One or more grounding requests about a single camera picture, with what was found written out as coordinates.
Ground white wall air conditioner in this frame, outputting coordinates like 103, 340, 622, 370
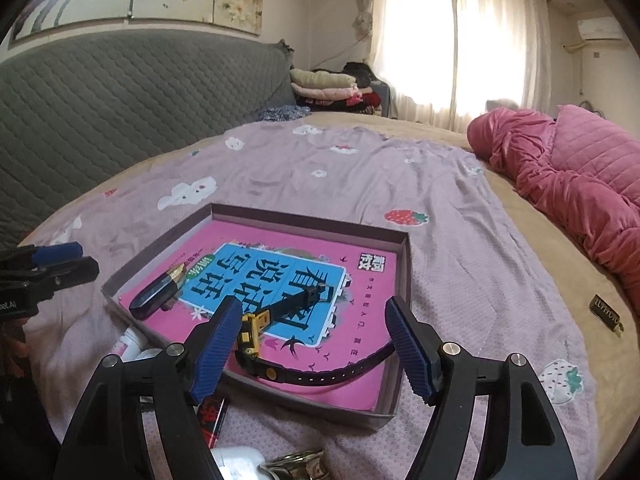
577, 16, 626, 41

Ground black gold lipstick tube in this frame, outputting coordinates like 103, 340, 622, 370
128, 262, 188, 321

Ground pink quilted duvet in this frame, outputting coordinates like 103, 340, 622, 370
466, 104, 639, 307

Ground grey quilted headboard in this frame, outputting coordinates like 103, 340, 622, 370
1, 29, 294, 248

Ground purple patterned bedsheet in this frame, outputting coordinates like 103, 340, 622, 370
25, 119, 599, 479

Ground white earbuds case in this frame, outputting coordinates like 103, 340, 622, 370
212, 446, 272, 480

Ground black and yellow wristwatch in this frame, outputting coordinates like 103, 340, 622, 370
234, 280, 395, 388

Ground red and black packet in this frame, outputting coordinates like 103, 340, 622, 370
196, 393, 228, 448

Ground small black labelled box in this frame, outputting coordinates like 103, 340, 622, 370
589, 295, 624, 336

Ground pink and blue book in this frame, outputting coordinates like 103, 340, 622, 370
118, 219, 399, 412

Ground white sheer curtains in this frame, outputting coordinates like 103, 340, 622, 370
363, 0, 551, 132

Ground small white pill bottle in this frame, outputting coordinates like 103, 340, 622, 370
110, 326, 148, 362

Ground stack of folded clothes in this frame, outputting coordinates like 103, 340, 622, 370
290, 62, 390, 117

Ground white bottle cap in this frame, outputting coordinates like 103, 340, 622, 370
134, 348, 162, 361

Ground shallow grey cardboard box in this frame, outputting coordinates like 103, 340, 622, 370
102, 204, 411, 430

